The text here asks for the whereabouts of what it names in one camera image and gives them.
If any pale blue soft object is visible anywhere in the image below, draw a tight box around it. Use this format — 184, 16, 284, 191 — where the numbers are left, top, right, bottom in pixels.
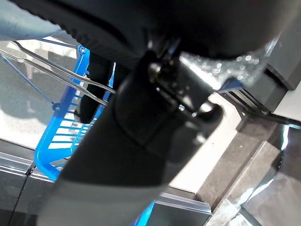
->
0, 0, 61, 42

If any blue plastic shopping basket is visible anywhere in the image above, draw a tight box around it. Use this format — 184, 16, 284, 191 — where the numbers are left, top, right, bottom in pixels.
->
0, 37, 156, 226

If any small blue tag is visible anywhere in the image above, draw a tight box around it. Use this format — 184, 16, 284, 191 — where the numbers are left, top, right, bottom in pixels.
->
218, 77, 246, 93

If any glittery clear plastic wrap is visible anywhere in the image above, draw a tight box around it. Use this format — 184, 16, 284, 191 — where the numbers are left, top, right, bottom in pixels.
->
180, 37, 281, 90

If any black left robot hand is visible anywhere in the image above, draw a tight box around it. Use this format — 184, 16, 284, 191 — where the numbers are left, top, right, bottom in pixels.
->
14, 0, 290, 226

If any black shelf bracket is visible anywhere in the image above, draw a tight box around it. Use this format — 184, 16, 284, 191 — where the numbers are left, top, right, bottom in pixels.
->
262, 23, 301, 113

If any metal wire basket handle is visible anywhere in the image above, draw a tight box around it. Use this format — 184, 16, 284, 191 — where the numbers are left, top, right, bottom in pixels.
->
13, 40, 116, 94
0, 49, 110, 106

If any thin black cable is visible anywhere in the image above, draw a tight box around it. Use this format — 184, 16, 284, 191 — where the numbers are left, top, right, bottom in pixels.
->
7, 164, 37, 226

